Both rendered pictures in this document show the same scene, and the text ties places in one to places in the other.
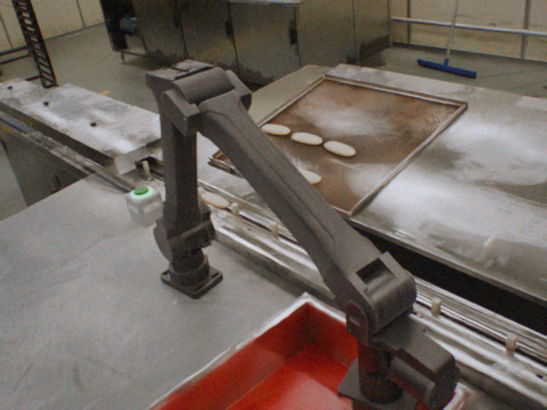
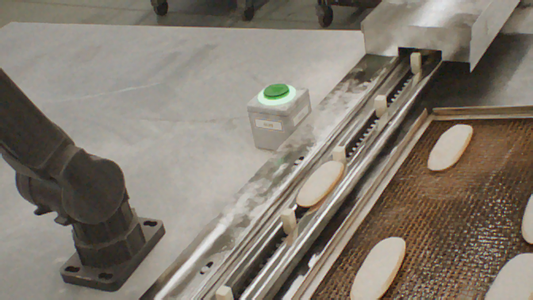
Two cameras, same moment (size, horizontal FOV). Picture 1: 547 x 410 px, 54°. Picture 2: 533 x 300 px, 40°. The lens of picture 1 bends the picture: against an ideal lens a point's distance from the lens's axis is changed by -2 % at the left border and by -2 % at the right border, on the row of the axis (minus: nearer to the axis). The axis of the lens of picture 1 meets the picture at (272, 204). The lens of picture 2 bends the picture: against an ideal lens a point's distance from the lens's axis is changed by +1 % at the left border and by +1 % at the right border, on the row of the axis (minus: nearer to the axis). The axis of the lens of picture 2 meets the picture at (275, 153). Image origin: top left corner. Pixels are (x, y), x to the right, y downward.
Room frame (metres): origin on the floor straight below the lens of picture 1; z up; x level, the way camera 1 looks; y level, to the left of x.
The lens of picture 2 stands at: (0.97, -0.57, 1.39)
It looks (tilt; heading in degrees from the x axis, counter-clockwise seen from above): 32 degrees down; 75
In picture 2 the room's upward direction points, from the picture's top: 11 degrees counter-clockwise
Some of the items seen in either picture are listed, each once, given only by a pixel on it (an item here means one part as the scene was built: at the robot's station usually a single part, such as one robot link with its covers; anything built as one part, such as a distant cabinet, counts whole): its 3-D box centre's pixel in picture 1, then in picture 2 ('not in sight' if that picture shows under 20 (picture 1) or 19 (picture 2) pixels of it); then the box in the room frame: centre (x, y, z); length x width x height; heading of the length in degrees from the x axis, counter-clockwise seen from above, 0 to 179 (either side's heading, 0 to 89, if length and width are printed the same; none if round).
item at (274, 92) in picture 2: (142, 192); (277, 94); (1.22, 0.32, 0.90); 0.04 x 0.04 x 0.02
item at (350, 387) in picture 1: (380, 377); not in sight; (0.48, -0.11, 0.97); 0.10 x 0.07 x 0.07; 53
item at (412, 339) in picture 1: (407, 340); not in sight; (0.45, -0.13, 1.06); 0.11 x 0.09 x 0.12; 34
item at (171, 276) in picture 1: (188, 264); (106, 230); (0.93, 0.19, 0.86); 0.12 x 0.09 x 0.08; 45
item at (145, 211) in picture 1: (147, 211); (284, 127); (1.22, 0.32, 0.84); 0.08 x 0.08 x 0.11; 39
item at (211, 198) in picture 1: (214, 199); (320, 181); (1.21, 0.14, 0.86); 0.10 x 0.04 x 0.01; 39
